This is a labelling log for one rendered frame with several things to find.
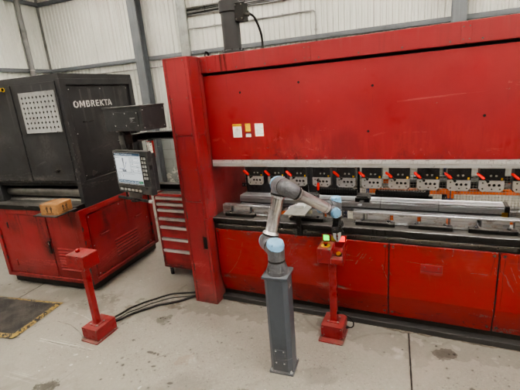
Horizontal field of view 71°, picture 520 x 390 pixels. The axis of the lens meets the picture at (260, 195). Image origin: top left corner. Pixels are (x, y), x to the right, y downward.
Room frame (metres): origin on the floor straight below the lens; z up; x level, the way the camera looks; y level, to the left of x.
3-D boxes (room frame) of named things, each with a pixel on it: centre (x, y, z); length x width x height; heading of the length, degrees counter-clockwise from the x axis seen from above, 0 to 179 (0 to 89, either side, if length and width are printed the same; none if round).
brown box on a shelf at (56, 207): (3.50, 2.03, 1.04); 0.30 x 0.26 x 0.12; 69
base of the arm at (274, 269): (2.28, -0.08, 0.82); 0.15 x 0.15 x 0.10
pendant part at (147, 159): (3.02, 1.00, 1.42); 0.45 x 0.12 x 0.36; 54
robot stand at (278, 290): (2.28, -0.08, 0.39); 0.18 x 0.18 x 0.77; 69
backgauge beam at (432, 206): (3.15, -0.86, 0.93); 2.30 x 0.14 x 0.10; 65
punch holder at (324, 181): (2.97, -0.53, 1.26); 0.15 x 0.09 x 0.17; 65
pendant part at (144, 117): (3.12, 0.99, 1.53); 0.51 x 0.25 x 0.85; 54
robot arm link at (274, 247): (2.29, -0.07, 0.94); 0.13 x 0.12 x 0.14; 18
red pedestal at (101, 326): (2.87, 1.53, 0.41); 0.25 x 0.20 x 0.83; 155
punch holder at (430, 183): (2.63, -1.26, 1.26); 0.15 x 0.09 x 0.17; 65
